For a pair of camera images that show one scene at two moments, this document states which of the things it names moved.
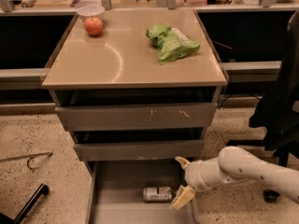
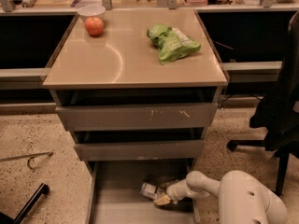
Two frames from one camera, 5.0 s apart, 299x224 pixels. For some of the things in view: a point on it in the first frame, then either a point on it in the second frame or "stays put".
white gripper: [193, 175] → [175, 189]
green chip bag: [170, 42] stays put
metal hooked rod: [31, 156] stays put
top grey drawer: [94, 118] stays put
